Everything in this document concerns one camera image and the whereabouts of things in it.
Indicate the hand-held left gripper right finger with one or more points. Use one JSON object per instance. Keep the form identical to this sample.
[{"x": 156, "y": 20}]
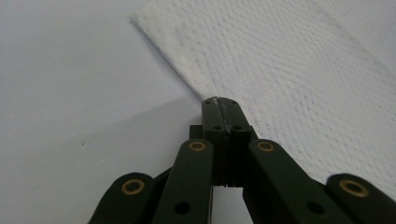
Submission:
[{"x": 238, "y": 130}]

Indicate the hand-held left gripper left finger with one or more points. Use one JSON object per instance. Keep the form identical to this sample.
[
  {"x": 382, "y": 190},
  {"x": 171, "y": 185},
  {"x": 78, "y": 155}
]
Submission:
[{"x": 213, "y": 124}]

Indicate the white mesh cloth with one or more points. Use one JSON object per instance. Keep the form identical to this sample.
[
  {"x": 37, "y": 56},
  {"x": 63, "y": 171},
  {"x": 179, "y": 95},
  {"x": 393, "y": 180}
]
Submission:
[{"x": 295, "y": 62}]

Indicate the white table mat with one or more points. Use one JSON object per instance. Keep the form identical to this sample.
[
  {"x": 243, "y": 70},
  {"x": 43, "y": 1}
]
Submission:
[{"x": 62, "y": 77}]

